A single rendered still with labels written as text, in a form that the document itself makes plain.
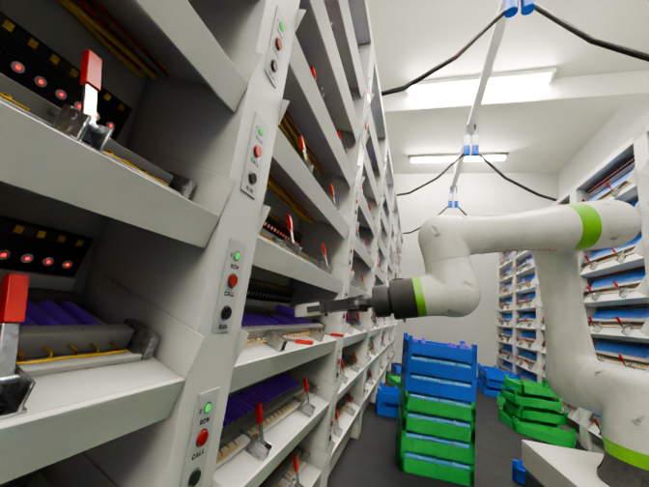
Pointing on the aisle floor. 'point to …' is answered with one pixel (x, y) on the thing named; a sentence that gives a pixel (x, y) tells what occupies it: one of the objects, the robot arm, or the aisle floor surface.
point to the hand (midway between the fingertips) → (309, 309)
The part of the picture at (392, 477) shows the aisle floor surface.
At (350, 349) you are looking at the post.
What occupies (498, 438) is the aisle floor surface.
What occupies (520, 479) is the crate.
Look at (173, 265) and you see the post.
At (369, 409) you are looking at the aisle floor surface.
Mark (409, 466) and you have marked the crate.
